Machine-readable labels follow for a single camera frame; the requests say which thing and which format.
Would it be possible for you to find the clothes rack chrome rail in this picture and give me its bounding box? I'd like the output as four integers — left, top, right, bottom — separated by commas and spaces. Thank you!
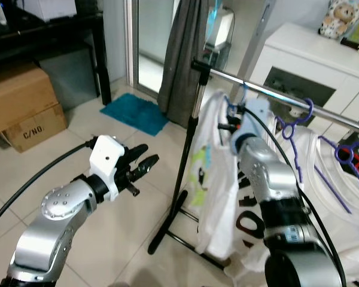
148, 57, 359, 270

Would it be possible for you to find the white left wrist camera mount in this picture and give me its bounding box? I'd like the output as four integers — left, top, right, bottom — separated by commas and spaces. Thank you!
89, 136, 127, 201

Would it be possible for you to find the grey metal pole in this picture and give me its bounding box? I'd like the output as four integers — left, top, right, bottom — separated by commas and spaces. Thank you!
235, 0, 273, 84

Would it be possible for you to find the large brown cardboard box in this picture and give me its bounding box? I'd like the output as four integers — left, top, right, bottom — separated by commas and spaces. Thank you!
0, 60, 53, 139

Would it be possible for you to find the grey curtain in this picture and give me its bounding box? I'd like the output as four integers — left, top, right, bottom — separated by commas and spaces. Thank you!
157, 0, 211, 127

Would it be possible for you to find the plain white shirt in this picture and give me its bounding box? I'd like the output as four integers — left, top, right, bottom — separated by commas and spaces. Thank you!
311, 135, 359, 287
274, 117, 348, 287

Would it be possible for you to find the teal floor mat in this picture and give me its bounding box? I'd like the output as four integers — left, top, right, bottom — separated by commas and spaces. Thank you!
100, 93, 168, 137

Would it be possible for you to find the white sideboard cabinet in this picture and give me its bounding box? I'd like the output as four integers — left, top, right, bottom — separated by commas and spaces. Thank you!
251, 23, 359, 129

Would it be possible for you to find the white box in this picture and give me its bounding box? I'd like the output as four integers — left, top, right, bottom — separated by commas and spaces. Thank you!
18, 0, 77, 22

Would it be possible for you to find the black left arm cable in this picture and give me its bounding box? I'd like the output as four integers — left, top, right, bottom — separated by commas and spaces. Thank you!
0, 141, 96, 235

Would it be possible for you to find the cardboard box black lettering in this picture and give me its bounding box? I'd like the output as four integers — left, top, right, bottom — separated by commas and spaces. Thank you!
0, 103, 68, 154

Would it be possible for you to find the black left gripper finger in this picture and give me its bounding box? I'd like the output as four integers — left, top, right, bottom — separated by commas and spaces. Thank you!
124, 144, 149, 163
135, 155, 160, 180

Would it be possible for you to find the silver door frame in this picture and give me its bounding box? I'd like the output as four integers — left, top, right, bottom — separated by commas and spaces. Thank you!
124, 0, 168, 96

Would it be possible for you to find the white printed t-shirt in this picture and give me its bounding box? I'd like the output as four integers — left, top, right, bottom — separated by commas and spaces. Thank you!
187, 90, 270, 285

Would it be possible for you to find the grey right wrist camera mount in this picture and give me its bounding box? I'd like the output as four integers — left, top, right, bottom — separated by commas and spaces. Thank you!
233, 99, 271, 141

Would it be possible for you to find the teddy bear plush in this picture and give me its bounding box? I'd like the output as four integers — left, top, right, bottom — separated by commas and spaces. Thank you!
320, 0, 355, 40

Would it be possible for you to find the black shelf table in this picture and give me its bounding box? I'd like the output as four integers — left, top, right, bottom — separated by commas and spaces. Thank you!
0, 9, 112, 107

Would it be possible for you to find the dark grey storage bin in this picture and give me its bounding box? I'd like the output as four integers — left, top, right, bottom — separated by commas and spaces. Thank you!
39, 48, 99, 111

